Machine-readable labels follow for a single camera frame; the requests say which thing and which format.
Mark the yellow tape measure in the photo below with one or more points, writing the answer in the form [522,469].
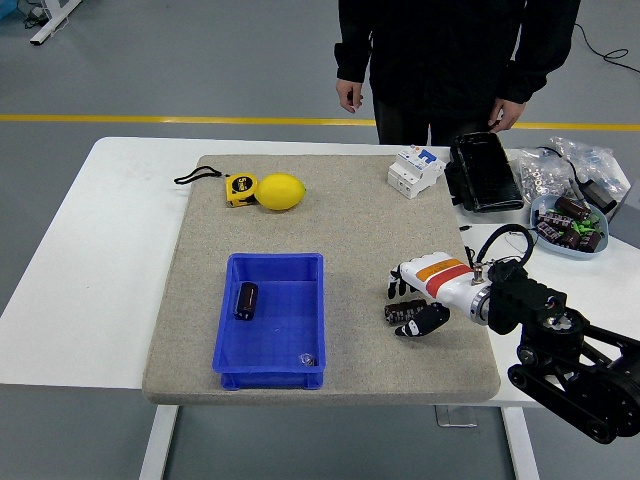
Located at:
[240,189]

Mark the clear bag of washers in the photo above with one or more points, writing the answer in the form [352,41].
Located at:
[537,175]

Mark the person's left forearm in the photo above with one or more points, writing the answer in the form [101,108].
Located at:
[540,70]

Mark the yellow lemon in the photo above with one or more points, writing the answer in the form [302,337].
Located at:
[280,191]

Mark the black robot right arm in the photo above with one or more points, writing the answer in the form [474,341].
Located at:
[550,345]

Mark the person's right hand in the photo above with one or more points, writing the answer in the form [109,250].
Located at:
[350,95]

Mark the white table leg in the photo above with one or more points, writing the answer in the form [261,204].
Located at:
[157,440]
[520,445]

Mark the blue object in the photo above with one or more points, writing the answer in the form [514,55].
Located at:
[6,9]

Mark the black power adapter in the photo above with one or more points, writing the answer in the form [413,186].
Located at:
[600,196]

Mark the grey-brown mat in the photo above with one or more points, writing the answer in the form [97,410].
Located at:
[350,225]

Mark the person's left hand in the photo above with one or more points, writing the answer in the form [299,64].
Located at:
[506,114]

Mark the black wrapped device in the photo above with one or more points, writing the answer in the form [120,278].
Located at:
[485,172]

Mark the metal table bracket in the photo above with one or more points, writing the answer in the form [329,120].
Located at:
[455,417]

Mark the clear bag of blue parts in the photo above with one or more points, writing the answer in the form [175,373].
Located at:
[600,165]

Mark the person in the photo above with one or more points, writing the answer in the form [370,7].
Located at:
[450,65]

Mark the white and black robot right hand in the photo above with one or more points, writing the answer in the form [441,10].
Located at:
[445,282]

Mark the white floor frame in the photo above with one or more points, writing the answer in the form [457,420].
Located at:
[50,22]

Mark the blue plastic box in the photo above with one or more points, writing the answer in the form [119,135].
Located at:
[280,340]

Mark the small clear plastic piece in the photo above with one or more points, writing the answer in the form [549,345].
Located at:
[307,359]

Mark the person's right forearm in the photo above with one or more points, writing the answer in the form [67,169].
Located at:
[352,55]

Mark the dark brown cylindrical battery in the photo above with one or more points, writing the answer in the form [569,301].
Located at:
[591,242]
[401,311]
[555,220]
[570,239]
[573,207]
[548,234]
[246,300]

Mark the white circuit breaker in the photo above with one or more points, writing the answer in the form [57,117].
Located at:
[415,172]

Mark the light blue bowl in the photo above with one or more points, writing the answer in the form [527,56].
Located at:
[575,252]

